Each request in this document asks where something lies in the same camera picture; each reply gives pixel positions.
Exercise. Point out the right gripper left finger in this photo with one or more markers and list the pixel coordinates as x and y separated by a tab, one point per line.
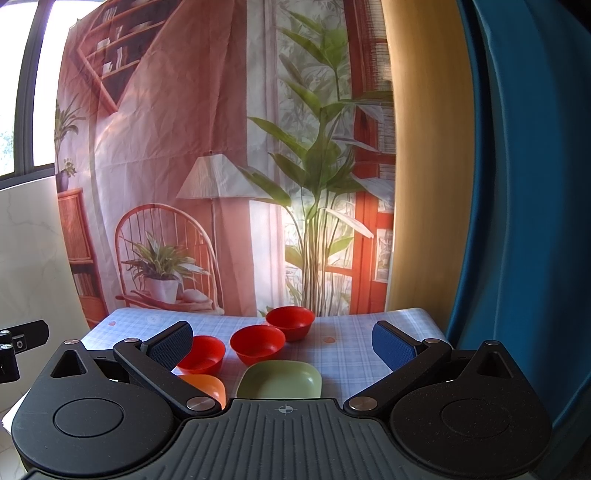
151	363

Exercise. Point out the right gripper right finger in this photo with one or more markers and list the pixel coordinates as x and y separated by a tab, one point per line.
409	360

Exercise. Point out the red bowl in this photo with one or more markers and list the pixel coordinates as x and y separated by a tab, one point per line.
294	321
257	343
205	356

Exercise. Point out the orange square plate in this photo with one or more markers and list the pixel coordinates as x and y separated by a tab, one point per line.
208	384

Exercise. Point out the green square plate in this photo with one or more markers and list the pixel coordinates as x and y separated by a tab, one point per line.
280	380

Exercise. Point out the blue plaid tablecloth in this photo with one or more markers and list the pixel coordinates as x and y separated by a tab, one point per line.
339	346

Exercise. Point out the yellow curtain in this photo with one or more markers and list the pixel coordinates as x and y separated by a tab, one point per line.
434	120

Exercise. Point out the teal blue curtain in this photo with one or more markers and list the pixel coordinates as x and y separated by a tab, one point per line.
525	278

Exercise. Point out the printed room backdrop cloth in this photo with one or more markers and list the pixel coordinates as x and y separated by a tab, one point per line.
226	157

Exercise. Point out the dark window frame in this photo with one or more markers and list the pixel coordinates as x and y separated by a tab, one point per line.
24	168

